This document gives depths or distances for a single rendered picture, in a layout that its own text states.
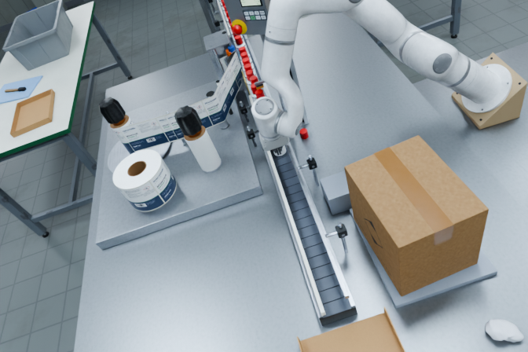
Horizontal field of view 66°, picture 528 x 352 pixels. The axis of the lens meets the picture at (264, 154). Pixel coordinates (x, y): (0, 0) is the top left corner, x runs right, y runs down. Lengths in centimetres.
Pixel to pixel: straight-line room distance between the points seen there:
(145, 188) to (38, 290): 166
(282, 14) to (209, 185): 75
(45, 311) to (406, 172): 238
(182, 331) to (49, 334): 156
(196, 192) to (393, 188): 80
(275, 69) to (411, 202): 53
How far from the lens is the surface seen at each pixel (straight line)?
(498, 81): 171
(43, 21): 392
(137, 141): 186
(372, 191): 114
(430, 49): 139
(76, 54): 337
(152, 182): 158
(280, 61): 123
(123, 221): 171
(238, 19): 155
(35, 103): 303
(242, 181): 159
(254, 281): 139
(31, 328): 298
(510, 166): 160
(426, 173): 118
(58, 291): 300
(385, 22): 132
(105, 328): 157
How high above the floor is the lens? 202
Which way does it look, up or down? 44 degrees down
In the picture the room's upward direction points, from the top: 21 degrees counter-clockwise
